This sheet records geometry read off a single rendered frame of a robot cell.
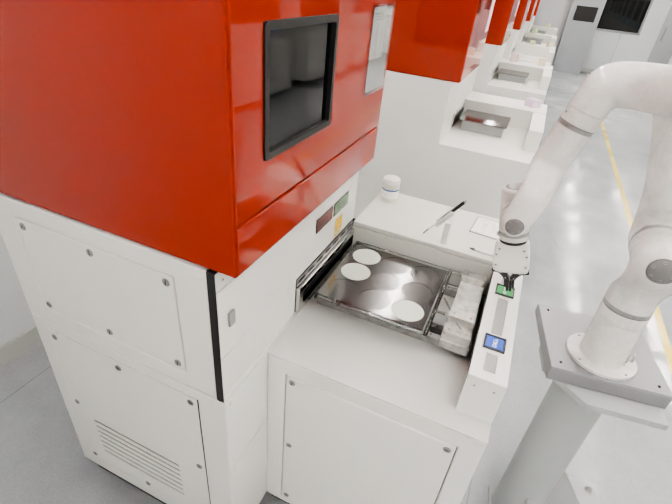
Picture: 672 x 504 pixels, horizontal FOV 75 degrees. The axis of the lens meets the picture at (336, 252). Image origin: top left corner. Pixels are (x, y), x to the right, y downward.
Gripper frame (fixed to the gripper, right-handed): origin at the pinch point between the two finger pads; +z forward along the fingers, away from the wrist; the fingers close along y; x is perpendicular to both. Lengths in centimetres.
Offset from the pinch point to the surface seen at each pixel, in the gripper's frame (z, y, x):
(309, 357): 7, -49, -42
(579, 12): -28, 47, 1229
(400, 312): 3.4, -29.0, -19.0
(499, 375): 3.8, 1.4, -36.8
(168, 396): 9, -81, -66
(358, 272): -0.6, -47.5, -6.2
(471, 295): 9.2, -11.5, 4.1
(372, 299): 1.4, -38.5, -17.4
